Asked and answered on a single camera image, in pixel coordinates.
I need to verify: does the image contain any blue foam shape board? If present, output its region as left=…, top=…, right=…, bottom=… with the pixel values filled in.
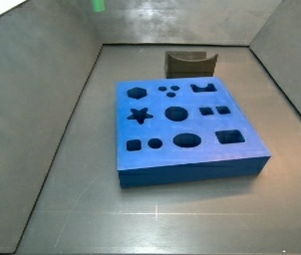
left=117, top=77, right=270, bottom=187

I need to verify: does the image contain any black curved holder stand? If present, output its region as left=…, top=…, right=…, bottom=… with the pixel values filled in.
left=165, top=51, right=218, bottom=79

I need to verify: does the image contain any green oval cylinder peg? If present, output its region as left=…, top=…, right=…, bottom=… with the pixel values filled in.
left=93, top=0, right=106, bottom=12

